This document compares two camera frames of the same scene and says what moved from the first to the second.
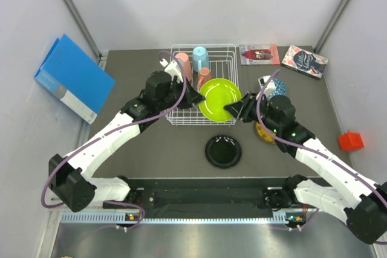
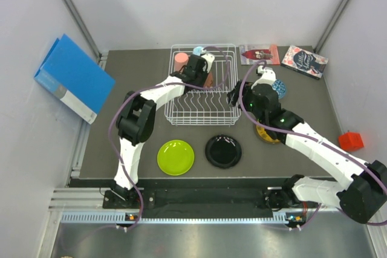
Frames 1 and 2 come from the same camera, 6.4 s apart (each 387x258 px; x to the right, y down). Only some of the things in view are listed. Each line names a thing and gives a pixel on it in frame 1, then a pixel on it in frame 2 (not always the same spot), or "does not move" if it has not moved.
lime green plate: x=219 y=93 → x=175 y=158
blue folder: x=76 y=80 does not move
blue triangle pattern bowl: x=280 y=88 does not move
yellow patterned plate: x=264 y=134 does not move
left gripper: x=191 y=96 → x=204 y=72
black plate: x=223 y=151 does not move
